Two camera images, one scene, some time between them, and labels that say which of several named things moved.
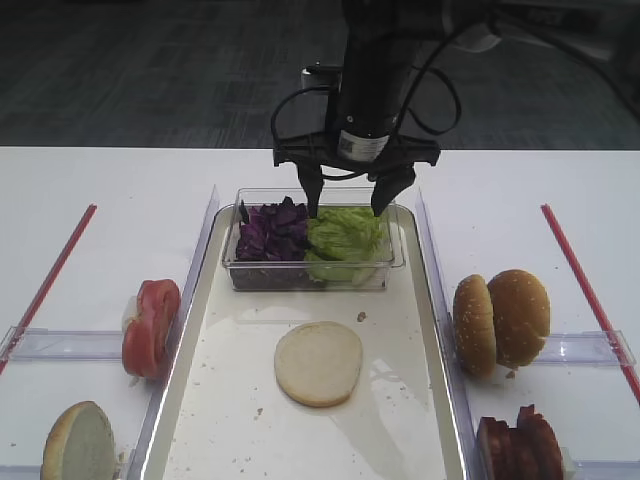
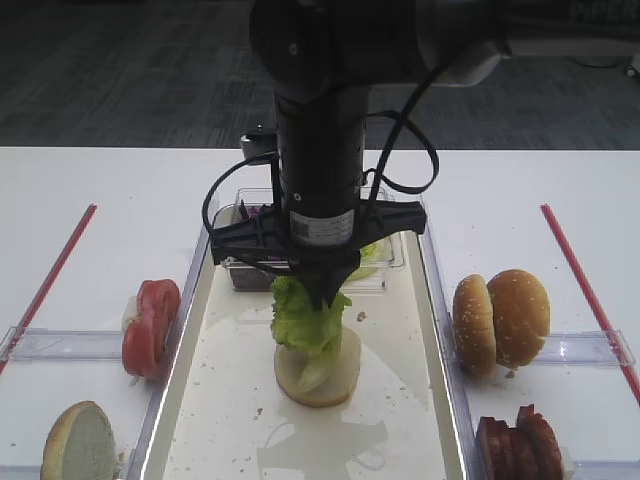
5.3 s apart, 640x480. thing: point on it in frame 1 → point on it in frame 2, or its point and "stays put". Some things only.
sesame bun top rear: x=522 y=315 stays put
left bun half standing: x=79 y=445 stays put
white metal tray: x=222 y=414 stays put
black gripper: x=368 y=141 → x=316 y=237
